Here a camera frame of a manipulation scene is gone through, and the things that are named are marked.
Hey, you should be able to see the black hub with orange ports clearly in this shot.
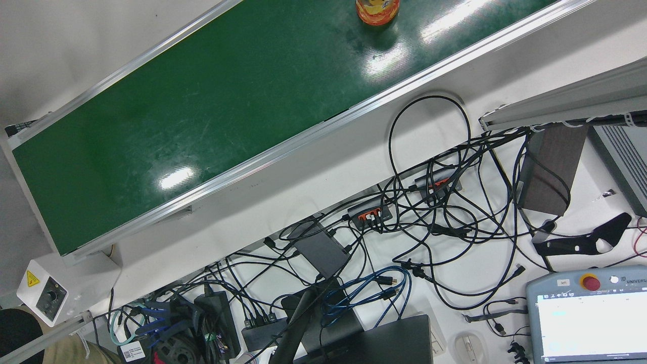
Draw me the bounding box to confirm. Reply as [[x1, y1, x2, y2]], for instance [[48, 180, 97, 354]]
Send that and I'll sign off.
[[414, 169, 463, 199], [347, 197, 394, 231]]

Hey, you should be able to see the dark grey flat box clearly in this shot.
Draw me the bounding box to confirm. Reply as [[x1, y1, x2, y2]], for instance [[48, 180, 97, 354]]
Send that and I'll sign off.
[[292, 221, 352, 279]]

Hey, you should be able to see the green conveyor belt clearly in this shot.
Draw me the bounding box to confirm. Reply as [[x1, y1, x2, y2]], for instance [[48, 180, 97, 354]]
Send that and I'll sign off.
[[0, 0, 599, 266]]

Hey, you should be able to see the black monitor stand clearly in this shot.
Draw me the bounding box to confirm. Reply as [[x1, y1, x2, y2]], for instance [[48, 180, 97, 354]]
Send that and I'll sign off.
[[270, 281, 364, 364]]

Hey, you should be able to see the black multiport hub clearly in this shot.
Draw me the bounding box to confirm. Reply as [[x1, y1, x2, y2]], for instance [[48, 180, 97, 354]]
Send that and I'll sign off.
[[242, 313, 289, 352]]

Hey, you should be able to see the black power adapter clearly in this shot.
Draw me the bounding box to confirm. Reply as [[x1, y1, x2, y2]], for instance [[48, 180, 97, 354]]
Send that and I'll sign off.
[[195, 291, 242, 359]]

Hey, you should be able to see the orange juice bottle yellow cap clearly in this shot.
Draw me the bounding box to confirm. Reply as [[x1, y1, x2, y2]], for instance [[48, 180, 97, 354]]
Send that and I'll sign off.
[[355, 0, 400, 27]]

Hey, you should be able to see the white computer mouse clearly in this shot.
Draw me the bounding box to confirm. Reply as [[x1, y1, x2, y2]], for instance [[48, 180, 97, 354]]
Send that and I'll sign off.
[[454, 331, 488, 364]]

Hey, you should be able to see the black blue mechanical device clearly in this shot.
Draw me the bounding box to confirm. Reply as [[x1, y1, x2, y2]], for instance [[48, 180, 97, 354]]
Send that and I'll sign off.
[[134, 298, 203, 364]]

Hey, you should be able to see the dark brown wooden block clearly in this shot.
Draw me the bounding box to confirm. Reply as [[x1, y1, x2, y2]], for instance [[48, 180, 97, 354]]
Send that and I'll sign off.
[[517, 124, 589, 217]]

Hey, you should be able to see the black plug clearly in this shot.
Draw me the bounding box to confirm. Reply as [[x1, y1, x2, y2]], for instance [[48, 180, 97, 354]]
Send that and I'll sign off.
[[508, 341, 531, 364]]

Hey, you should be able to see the white printed label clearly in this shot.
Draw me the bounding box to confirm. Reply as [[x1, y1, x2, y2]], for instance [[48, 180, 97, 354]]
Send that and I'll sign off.
[[119, 341, 147, 362]]

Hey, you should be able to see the white conveyor control box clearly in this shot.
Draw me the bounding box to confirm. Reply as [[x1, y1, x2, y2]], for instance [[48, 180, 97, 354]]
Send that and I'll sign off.
[[17, 251, 122, 328]]

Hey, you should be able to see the grey teach pendant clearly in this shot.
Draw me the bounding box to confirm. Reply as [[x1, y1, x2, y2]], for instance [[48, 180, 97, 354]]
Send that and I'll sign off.
[[526, 265, 647, 364]]

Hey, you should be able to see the grey finned power supply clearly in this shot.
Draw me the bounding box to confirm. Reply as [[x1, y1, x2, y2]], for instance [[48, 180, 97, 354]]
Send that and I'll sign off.
[[588, 124, 647, 218]]

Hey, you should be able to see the person in tan shirt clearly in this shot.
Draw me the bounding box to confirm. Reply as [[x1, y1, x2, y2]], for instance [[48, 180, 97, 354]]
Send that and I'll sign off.
[[0, 307, 122, 364]]

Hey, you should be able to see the blue cable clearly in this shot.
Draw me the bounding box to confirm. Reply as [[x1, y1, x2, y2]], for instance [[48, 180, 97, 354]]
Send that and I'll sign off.
[[321, 265, 412, 329]]

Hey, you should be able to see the long black looped cable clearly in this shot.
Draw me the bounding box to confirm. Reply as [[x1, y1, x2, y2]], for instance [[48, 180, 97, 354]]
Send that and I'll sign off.
[[388, 95, 473, 213]]

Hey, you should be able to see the black metal bracket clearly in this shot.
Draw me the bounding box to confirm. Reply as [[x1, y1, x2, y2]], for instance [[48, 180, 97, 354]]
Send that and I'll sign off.
[[533, 212, 632, 257]]

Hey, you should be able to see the aluminium profile post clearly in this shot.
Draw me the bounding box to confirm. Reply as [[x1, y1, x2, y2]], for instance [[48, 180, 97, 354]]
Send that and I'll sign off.
[[479, 57, 647, 132]]

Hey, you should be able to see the aluminium rail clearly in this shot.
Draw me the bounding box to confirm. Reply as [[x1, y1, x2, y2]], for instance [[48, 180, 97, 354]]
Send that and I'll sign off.
[[0, 311, 94, 364]]

